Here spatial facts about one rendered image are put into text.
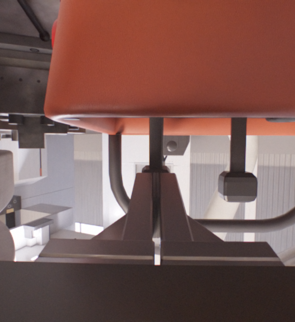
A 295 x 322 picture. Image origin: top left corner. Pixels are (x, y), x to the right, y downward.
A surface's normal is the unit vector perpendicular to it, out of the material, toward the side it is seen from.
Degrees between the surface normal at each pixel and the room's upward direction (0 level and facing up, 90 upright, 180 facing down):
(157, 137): 78
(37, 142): 90
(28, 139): 90
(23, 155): 90
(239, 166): 90
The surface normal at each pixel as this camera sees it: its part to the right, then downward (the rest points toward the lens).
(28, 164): 0.92, 0.03
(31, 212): -0.38, 0.06
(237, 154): -0.03, 0.07
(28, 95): 0.36, 0.06
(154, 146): -0.03, 0.28
